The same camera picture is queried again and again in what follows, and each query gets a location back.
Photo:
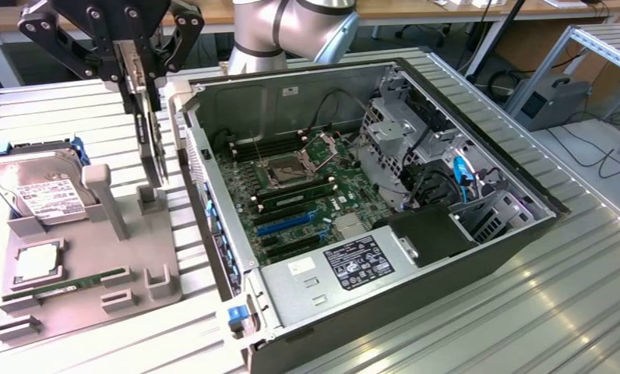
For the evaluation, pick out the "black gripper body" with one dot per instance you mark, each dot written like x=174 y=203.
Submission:
x=118 y=15

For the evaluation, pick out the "aluminium frame rack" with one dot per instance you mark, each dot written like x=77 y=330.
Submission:
x=612 y=39

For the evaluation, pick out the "silver power supply unit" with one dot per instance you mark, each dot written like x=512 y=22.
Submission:
x=300 y=296

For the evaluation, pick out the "silver drive cage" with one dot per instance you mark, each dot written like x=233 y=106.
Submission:
x=401 y=132

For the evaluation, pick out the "green RAM stick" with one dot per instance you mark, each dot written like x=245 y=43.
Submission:
x=300 y=196
x=66 y=287

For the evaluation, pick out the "thin metal locking lever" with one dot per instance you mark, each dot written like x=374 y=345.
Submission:
x=257 y=146

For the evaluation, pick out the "wooden desk white frame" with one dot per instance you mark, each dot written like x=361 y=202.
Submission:
x=523 y=11

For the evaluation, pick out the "green motherboard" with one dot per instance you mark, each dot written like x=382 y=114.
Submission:
x=341 y=187

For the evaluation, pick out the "blue expansion slot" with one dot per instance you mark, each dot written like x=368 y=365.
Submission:
x=284 y=226

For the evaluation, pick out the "silver chipset heatsink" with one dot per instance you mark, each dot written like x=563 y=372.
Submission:
x=352 y=226

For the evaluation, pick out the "blue case latch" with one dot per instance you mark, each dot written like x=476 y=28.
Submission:
x=237 y=315

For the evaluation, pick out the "black office chair base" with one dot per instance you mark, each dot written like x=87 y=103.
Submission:
x=421 y=29

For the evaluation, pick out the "black graphics card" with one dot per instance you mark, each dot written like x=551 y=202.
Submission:
x=151 y=148

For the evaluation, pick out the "metal socket cover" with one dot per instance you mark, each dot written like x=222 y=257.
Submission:
x=321 y=150

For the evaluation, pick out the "grey parts rack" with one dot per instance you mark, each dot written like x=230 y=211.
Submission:
x=81 y=253

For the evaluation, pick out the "white box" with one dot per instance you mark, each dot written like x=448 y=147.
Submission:
x=479 y=3

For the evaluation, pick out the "silver hard disk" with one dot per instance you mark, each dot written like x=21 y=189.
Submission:
x=34 y=183

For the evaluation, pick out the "CPU socket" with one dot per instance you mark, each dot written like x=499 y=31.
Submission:
x=286 y=171

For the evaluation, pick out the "black open PC case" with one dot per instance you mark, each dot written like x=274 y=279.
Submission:
x=497 y=272

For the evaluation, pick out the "silver CPU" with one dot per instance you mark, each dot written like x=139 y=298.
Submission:
x=39 y=263

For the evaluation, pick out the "black expansion slot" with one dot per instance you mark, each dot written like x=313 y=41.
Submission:
x=293 y=250
x=278 y=217
x=289 y=239

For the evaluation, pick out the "silver disk bay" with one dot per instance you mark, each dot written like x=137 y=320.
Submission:
x=497 y=222

